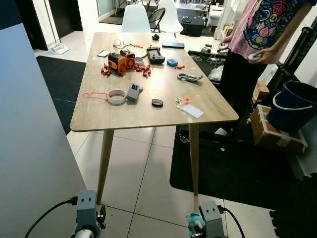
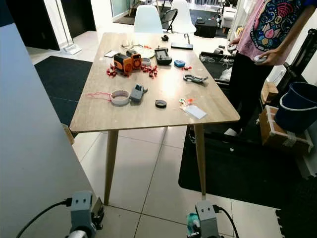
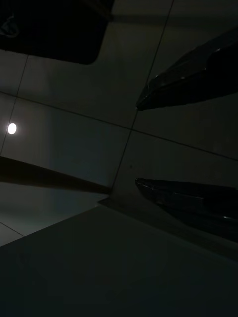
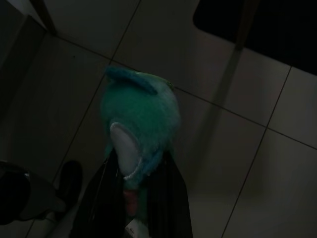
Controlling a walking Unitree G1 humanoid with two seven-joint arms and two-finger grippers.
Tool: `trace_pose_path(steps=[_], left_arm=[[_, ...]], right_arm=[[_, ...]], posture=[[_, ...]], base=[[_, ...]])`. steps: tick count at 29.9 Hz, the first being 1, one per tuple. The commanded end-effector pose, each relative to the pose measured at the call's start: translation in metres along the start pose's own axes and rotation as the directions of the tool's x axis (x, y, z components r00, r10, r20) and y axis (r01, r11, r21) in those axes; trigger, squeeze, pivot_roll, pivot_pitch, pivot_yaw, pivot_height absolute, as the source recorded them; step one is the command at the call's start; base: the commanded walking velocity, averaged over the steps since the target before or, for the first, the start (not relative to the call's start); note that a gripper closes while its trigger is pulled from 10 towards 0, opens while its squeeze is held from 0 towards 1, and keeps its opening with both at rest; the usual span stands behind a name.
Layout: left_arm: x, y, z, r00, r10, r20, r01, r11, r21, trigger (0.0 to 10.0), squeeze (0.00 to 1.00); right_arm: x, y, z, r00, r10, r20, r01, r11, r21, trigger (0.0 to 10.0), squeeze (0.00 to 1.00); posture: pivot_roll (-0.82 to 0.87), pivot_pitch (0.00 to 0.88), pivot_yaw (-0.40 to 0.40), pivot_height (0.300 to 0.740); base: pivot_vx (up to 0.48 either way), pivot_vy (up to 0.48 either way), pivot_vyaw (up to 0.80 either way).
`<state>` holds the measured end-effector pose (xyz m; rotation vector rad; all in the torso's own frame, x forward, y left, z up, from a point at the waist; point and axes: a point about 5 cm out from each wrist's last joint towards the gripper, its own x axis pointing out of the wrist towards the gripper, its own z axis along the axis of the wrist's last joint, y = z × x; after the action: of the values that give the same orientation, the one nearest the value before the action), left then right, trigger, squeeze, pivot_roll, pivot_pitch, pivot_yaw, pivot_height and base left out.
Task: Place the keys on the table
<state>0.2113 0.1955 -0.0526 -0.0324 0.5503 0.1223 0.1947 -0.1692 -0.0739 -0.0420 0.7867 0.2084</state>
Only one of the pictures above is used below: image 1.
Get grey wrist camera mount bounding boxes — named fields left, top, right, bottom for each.
left=199, top=200, right=222, bottom=238
left=75, top=190, right=103, bottom=232

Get thin clear wire loops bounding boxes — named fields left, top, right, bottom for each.
left=112, top=38, right=132, bottom=48

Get red ribbon cluster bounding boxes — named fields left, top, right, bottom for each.
left=100, top=63, right=117, bottom=78
left=133, top=63, right=152, bottom=79

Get black metal stand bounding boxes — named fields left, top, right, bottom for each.
left=276, top=26, right=317, bottom=100

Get teal keychain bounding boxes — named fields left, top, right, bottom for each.
left=186, top=213, right=205, bottom=237

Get person in pink patterned shirt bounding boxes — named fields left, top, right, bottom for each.
left=217, top=0, right=317, bottom=137

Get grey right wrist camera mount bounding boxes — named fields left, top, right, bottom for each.
left=199, top=200, right=222, bottom=238

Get pale grey panel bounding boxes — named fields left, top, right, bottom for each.
left=0, top=22, right=88, bottom=238

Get light wooden table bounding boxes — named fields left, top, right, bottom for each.
left=70, top=32, right=239, bottom=204

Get grey handheld device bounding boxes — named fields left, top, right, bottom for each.
left=125, top=83, right=144, bottom=103

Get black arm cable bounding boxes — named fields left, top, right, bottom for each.
left=24, top=197, right=79, bottom=238
left=217, top=206, right=246, bottom=238

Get white shell chair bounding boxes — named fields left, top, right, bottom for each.
left=121, top=5, right=152, bottom=33
left=158, top=0, right=184, bottom=38

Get black box device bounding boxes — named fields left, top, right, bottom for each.
left=146, top=47, right=166, bottom=65

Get grey carabiner key ring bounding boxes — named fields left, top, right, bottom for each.
left=176, top=73, right=204, bottom=83

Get dark blue bucket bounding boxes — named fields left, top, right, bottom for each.
left=267, top=80, right=317, bottom=132

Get black floor mat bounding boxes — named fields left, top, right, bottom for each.
left=36, top=56, right=87, bottom=135
left=170, top=121, right=303, bottom=210

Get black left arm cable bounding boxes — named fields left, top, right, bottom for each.
left=24, top=197, right=79, bottom=238

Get black flat case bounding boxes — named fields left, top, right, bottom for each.
left=161, top=42, right=186, bottom=50

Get white tape roll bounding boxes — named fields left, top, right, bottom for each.
left=107, top=89, right=128, bottom=106

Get person's left hand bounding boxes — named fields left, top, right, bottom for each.
left=257, top=48, right=279, bottom=65

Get black foam puzzle mat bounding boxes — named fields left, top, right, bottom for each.
left=269, top=173, right=317, bottom=238

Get orange and black device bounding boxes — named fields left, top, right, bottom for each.
left=108, top=50, right=136, bottom=75

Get pink cord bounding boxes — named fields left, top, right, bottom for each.
left=83, top=91, right=110, bottom=102

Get person's right hand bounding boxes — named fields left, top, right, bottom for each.
left=221, top=35, right=234, bottom=50

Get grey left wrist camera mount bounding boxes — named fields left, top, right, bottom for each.
left=75, top=190, right=103, bottom=232

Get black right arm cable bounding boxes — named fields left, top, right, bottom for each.
left=217, top=206, right=246, bottom=238

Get white floor base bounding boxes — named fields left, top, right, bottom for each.
left=51, top=43, right=70, bottom=56

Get black chair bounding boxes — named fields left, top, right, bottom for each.
left=148, top=7, right=166, bottom=33

